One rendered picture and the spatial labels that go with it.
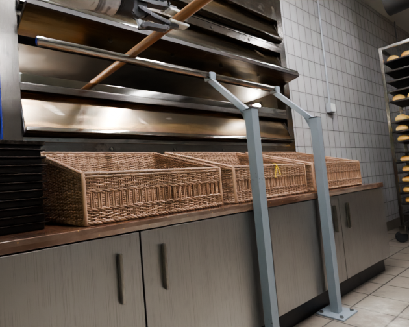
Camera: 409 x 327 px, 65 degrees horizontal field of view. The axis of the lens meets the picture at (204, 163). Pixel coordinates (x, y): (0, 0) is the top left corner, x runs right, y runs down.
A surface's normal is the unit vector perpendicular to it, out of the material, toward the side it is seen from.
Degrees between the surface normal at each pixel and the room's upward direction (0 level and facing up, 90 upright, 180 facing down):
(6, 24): 90
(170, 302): 90
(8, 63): 90
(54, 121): 70
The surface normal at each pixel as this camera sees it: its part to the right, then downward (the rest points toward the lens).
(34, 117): 0.58, -0.44
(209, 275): 0.65, -0.11
